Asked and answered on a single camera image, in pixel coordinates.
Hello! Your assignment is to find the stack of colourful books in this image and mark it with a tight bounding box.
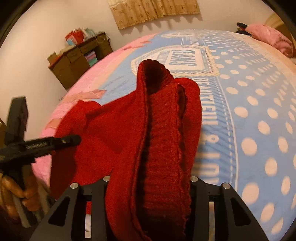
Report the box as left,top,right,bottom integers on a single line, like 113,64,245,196
85,51,98,67

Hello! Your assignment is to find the pink quilted pillow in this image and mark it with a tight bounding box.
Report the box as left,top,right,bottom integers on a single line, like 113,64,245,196
245,24,293,58

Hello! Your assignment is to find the cream brown headboard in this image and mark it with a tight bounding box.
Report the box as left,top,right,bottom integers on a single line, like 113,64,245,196
265,13,295,47

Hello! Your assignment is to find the red gift bag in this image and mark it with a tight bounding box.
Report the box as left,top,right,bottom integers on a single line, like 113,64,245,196
65,29,84,46

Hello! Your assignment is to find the dark item behind pillow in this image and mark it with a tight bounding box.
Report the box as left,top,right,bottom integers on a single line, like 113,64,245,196
236,22,251,36

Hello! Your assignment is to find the pink patterned blanket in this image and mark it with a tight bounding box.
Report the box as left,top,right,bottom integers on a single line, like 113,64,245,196
33,34,154,196

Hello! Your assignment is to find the red knitted sweater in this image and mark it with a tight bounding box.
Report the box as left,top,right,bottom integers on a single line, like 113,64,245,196
50,60,202,240

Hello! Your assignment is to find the beige patterned curtain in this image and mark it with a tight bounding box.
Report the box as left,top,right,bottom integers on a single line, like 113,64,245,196
108,0,200,30

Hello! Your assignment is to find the person's left hand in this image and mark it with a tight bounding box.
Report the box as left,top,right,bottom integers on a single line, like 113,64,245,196
1,165,41,219

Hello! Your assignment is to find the brown wooden desk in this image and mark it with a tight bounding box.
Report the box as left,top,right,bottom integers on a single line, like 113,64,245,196
49,32,113,90

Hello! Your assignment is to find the blue polka dot bedsheet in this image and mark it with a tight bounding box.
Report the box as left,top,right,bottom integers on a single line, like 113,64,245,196
84,29,296,241

